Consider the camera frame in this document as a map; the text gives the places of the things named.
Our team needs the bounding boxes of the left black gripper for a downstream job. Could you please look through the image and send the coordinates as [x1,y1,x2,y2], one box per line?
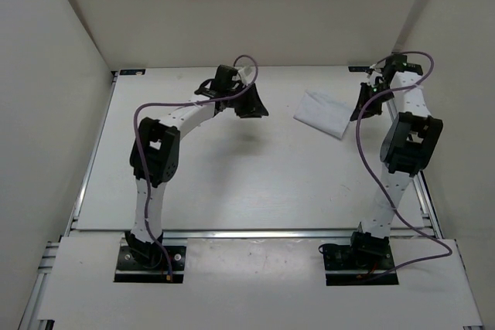
[225,83,268,119]

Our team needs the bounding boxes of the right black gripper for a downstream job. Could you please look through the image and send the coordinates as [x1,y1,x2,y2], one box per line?
[350,82,395,121]

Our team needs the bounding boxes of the white skirt cloth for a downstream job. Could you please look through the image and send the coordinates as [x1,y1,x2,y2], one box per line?
[293,90,353,140]

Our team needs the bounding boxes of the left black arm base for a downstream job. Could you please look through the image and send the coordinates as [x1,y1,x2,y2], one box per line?
[114,239,187,284]

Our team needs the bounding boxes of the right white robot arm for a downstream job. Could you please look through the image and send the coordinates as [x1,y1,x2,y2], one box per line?
[347,53,443,268]

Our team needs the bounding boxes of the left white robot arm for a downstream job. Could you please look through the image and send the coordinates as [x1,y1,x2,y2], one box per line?
[125,65,268,268]

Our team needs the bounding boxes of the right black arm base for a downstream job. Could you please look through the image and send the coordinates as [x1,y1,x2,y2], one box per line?
[318,231,399,287]

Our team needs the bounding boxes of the right blue corner label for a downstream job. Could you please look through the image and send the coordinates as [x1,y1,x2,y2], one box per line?
[348,66,370,73]

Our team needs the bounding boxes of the blue corner label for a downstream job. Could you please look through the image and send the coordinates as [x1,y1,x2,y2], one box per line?
[348,66,370,73]
[119,69,146,76]

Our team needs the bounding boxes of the left blue corner label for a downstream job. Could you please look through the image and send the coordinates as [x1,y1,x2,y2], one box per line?
[119,69,146,76]

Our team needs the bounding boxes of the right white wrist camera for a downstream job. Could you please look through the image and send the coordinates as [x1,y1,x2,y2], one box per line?
[367,64,383,86]

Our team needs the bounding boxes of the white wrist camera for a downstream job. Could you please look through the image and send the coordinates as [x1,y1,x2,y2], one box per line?
[367,64,383,86]
[237,66,253,85]

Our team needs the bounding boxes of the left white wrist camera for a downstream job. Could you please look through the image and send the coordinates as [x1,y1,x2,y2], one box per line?
[237,66,253,85]

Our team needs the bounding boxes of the aluminium frame rail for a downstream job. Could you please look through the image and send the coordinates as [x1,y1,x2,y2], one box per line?
[61,228,444,240]

